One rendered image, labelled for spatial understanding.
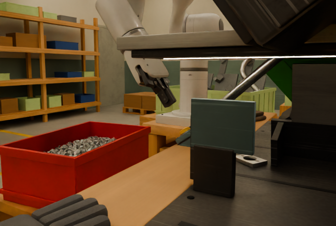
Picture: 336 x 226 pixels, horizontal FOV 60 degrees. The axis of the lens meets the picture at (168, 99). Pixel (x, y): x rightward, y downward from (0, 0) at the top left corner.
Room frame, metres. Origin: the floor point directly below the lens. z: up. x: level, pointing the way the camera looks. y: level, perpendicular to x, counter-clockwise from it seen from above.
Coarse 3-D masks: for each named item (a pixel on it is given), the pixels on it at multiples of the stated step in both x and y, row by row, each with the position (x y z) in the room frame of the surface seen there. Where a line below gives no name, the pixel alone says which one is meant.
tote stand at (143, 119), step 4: (140, 116) 1.74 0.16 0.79; (144, 116) 1.72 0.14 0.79; (148, 116) 1.72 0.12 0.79; (152, 116) 1.72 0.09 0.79; (140, 120) 1.74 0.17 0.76; (144, 120) 1.72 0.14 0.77; (148, 120) 1.69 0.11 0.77; (152, 120) 1.67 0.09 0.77; (140, 124) 1.74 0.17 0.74; (168, 136) 1.60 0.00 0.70
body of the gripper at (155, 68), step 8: (128, 56) 0.72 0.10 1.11; (128, 64) 0.72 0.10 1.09; (136, 64) 0.71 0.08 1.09; (144, 64) 0.70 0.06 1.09; (152, 64) 0.72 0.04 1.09; (160, 64) 0.76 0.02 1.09; (136, 72) 0.71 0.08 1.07; (152, 72) 0.70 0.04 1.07; (160, 72) 0.74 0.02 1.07; (136, 80) 0.71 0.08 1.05; (152, 80) 0.73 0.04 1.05
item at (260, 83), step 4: (252, 60) 1.79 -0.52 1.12; (248, 64) 1.79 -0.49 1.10; (252, 64) 1.78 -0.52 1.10; (248, 68) 1.79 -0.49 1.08; (252, 68) 1.78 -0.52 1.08; (248, 72) 1.78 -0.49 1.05; (264, 76) 1.70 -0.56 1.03; (260, 80) 1.70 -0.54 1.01; (264, 80) 1.69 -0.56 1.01; (256, 84) 1.71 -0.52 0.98; (260, 84) 1.69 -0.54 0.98; (264, 84) 1.68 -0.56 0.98; (248, 88) 1.73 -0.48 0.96; (260, 88) 1.68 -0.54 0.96
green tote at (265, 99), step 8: (176, 88) 1.70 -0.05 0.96; (264, 88) 1.79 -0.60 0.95; (272, 88) 1.70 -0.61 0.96; (176, 96) 1.70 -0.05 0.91; (208, 96) 1.57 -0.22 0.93; (216, 96) 1.54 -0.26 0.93; (240, 96) 1.46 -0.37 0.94; (248, 96) 1.44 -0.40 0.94; (256, 96) 1.50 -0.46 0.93; (264, 96) 1.59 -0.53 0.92; (272, 96) 1.72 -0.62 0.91; (160, 104) 1.77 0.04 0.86; (176, 104) 1.70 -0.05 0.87; (256, 104) 1.51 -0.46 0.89; (264, 104) 1.61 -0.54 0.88; (272, 104) 1.72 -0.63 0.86; (160, 112) 1.77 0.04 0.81; (272, 112) 1.72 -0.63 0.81
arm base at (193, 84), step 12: (180, 72) 1.24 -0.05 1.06; (192, 72) 1.20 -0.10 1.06; (204, 72) 1.22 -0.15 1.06; (180, 84) 1.24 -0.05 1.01; (192, 84) 1.20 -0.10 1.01; (204, 84) 1.22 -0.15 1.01; (180, 96) 1.24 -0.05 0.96; (192, 96) 1.20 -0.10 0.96; (204, 96) 1.22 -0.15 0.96; (180, 108) 1.24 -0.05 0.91
